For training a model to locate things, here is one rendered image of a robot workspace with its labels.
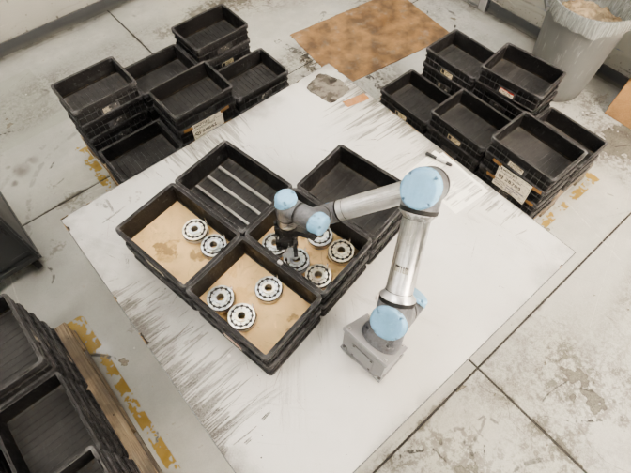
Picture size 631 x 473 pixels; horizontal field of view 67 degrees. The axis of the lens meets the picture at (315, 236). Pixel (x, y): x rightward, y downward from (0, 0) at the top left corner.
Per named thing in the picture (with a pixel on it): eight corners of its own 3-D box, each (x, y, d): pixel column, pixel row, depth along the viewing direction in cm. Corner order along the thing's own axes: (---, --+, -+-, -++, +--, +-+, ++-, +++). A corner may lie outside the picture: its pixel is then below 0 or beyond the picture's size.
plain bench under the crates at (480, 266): (516, 313, 262) (577, 251, 202) (293, 536, 208) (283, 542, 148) (326, 147, 325) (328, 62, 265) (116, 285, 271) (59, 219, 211)
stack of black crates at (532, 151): (552, 202, 283) (589, 151, 244) (521, 230, 273) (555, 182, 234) (499, 162, 298) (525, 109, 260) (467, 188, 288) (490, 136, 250)
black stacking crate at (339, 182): (412, 207, 200) (417, 191, 191) (371, 254, 189) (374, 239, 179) (339, 160, 214) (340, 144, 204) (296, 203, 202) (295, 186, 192)
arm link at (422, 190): (412, 333, 156) (454, 170, 141) (400, 350, 142) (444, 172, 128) (378, 320, 160) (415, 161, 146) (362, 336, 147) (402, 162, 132)
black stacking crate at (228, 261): (322, 309, 177) (323, 297, 167) (269, 370, 165) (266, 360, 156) (246, 250, 190) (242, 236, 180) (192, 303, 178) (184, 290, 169)
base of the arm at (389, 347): (405, 348, 171) (420, 328, 167) (386, 359, 158) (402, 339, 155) (374, 320, 177) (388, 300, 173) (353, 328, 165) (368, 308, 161)
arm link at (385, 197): (450, 160, 152) (319, 200, 174) (443, 160, 142) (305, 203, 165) (460, 194, 152) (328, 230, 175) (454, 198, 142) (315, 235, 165)
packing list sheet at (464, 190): (491, 189, 219) (491, 188, 218) (458, 216, 211) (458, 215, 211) (438, 148, 232) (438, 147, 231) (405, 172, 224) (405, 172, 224)
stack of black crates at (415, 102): (450, 127, 314) (458, 100, 294) (419, 149, 304) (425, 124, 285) (406, 95, 330) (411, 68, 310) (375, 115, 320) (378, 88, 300)
